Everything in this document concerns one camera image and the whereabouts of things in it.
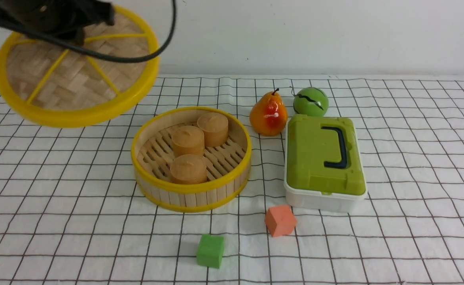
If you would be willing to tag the white black grid tablecloth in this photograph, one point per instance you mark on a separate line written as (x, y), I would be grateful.
(71, 213)

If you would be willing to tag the green foam cube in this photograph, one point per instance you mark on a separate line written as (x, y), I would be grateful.
(210, 251)

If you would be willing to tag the tan cylindrical bun middle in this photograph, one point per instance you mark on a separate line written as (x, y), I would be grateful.
(188, 139)

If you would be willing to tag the orange foam cube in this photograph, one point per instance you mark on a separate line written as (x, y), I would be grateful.
(280, 220)

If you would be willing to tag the orange red toy pear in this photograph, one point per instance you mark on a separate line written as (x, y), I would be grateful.
(269, 116)

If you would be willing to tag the tan cylindrical bun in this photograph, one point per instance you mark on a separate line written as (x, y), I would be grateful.
(188, 139)
(188, 169)
(215, 128)

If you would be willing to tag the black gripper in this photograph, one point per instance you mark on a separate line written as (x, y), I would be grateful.
(50, 20)

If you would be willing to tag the green toy melon ball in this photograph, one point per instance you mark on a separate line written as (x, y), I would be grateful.
(311, 101)

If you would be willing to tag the bamboo steamer basket yellow rim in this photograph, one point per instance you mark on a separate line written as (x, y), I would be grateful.
(227, 166)

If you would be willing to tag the tan cylindrical bun back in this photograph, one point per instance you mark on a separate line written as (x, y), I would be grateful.
(215, 128)

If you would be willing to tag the green lid white plastic box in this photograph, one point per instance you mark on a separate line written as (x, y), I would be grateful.
(323, 168)

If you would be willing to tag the tan cylindrical bun front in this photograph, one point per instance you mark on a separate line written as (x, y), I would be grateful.
(188, 169)

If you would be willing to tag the yellow rimmed bamboo steamer lid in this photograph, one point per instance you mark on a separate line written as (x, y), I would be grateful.
(66, 85)

